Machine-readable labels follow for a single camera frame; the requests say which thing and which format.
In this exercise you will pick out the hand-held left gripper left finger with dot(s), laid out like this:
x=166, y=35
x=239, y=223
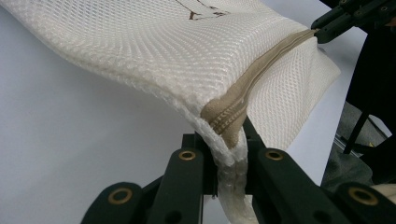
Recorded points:
x=209, y=168

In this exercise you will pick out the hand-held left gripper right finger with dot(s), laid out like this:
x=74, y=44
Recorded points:
x=252, y=137

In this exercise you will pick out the white mesh laundry bag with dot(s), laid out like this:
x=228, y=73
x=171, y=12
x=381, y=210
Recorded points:
x=193, y=53

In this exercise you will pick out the black metal stand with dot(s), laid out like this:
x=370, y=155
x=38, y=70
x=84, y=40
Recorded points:
x=358, y=130

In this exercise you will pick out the cream cloth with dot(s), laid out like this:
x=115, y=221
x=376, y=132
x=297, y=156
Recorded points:
x=386, y=192

